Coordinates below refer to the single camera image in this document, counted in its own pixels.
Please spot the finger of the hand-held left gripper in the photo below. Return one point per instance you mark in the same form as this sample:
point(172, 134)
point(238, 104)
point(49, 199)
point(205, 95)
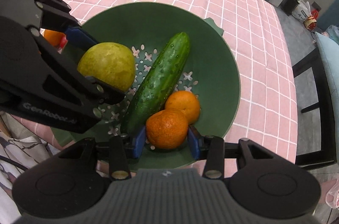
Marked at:
point(79, 37)
point(91, 78)

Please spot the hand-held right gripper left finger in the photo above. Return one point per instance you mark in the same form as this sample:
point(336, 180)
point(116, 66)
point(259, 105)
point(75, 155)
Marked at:
point(139, 143)

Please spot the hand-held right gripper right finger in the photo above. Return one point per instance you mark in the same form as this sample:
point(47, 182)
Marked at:
point(194, 143)

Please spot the red tomato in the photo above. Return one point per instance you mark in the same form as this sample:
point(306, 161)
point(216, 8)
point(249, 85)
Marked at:
point(63, 43)

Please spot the orange tangerine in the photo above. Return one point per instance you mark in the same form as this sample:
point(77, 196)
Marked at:
point(166, 128)
point(51, 38)
point(184, 104)

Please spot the green colander bowl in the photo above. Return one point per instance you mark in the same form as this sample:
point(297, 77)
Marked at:
point(212, 67)

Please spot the person's patterned clothing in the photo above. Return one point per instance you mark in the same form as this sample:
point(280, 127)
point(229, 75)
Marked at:
point(16, 149)

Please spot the green cucumber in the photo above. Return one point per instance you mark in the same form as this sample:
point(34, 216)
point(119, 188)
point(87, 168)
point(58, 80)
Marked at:
point(159, 81)

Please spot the pink checkered tablecloth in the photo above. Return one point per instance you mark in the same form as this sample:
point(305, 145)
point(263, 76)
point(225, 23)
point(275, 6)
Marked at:
point(251, 54)

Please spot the black chair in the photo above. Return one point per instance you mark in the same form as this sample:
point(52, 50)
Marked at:
point(320, 96)

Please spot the translucent plastic bag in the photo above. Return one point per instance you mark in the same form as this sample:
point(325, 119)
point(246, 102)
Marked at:
point(333, 194)

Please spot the light blue seat cushion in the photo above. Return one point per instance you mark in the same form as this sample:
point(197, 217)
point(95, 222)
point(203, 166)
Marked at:
point(331, 62)

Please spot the red and yellow bag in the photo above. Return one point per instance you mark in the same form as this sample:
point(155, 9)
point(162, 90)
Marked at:
point(311, 21)

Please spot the white plastic bag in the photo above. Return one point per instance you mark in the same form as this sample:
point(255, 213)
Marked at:
point(302, 12)

